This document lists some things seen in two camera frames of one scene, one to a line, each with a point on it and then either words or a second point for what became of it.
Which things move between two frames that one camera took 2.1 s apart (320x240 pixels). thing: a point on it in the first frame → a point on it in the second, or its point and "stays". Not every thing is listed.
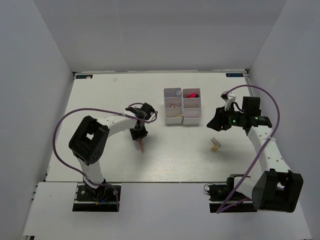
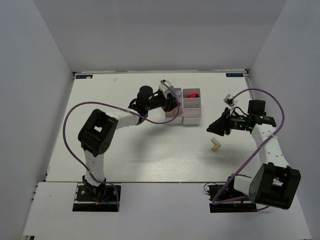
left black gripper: (142, 134) → (170, 102)
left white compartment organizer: (173, 106) stays
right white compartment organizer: (192, 106) stays
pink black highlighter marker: (193, 95) stays
